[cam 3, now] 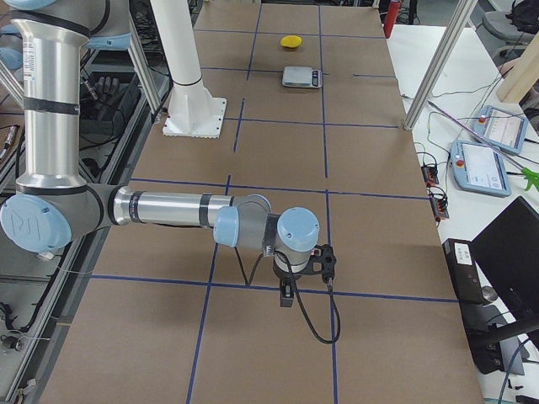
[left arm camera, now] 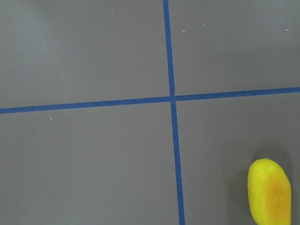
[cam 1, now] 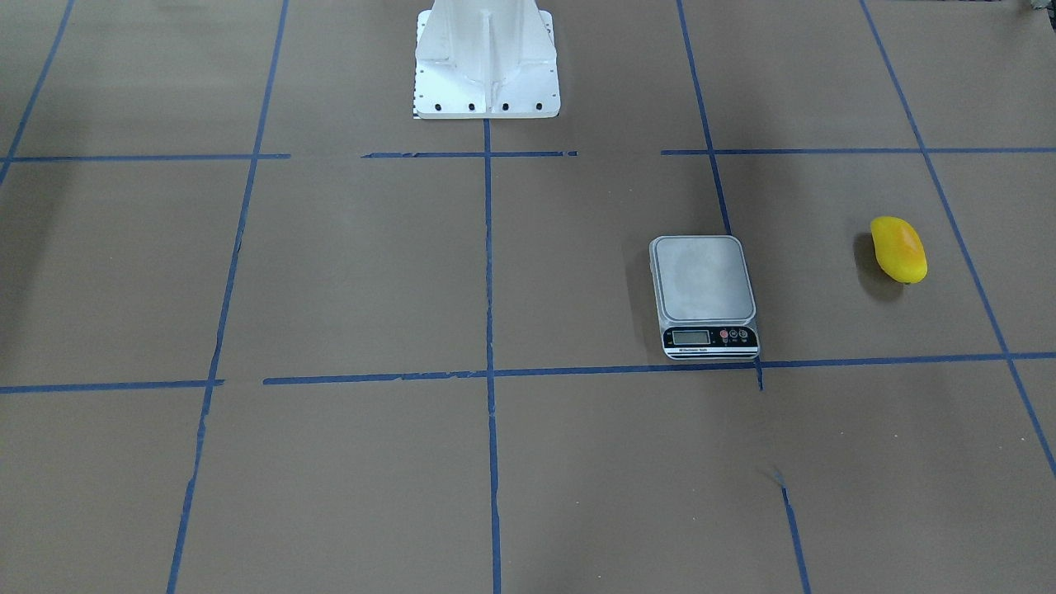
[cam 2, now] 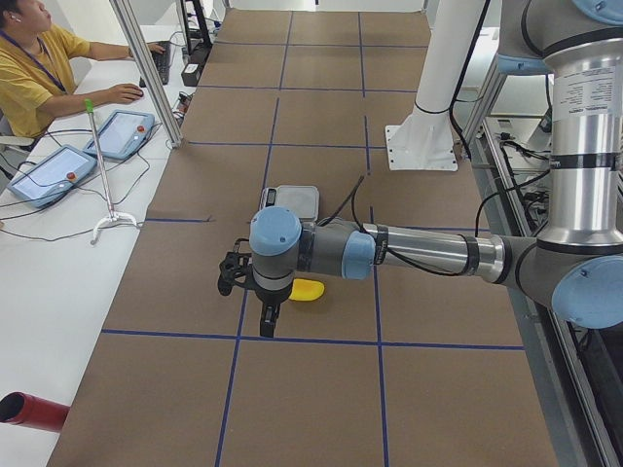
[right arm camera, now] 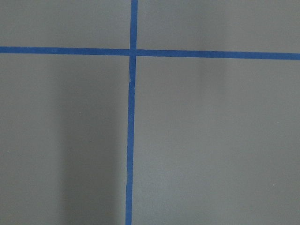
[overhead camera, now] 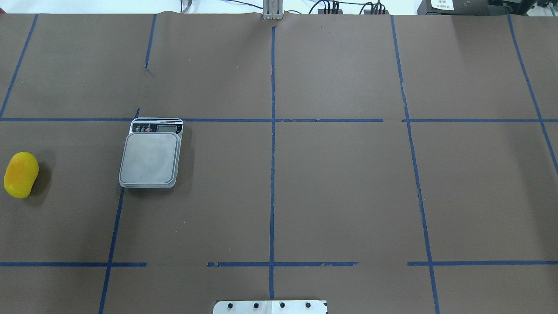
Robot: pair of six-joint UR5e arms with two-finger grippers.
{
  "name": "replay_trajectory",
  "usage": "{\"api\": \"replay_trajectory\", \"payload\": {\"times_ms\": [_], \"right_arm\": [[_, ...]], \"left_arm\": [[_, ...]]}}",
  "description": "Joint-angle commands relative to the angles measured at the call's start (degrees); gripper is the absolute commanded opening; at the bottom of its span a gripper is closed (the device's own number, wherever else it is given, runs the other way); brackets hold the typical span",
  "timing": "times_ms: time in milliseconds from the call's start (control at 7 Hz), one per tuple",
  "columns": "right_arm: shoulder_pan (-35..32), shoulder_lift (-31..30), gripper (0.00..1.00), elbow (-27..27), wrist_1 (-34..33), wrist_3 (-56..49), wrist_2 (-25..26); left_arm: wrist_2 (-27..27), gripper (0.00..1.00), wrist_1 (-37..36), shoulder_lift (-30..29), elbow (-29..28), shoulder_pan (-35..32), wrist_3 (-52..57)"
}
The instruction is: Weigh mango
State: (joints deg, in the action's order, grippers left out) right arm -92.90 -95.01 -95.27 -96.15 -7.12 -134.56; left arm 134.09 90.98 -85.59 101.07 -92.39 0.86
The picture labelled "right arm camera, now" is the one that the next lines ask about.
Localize blue tape horizontal strip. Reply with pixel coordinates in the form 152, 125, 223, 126
0, 46, 300, 60

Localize blue tape long vertical strip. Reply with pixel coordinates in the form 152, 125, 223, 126
125, 0, 138, 225

